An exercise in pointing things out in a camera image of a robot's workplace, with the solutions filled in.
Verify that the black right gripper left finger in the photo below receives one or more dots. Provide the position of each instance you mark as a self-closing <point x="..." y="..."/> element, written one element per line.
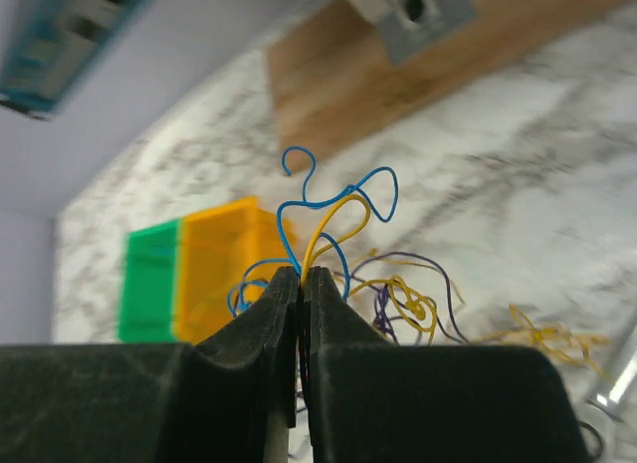
<point x="230" y="398"/>

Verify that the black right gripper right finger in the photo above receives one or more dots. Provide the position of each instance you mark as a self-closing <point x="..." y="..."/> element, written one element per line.
<point x="374" y="401"/>

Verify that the green plastic bin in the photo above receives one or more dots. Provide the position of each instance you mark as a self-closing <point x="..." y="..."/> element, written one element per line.
<point x="146" y="299"/>

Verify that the yellow plastic bin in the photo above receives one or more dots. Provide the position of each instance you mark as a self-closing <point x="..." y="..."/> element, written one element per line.
<point x="216" y="248"/>

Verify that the wooden board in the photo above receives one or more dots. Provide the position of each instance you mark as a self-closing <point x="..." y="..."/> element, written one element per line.
<point x="332" y="83"/>

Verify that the grey metal stand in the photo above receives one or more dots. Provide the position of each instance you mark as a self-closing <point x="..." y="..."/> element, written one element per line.
<point x="410" y="27"/>

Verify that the network switch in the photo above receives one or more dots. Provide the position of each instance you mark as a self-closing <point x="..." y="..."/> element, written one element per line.
<point x="59" y="45"/>

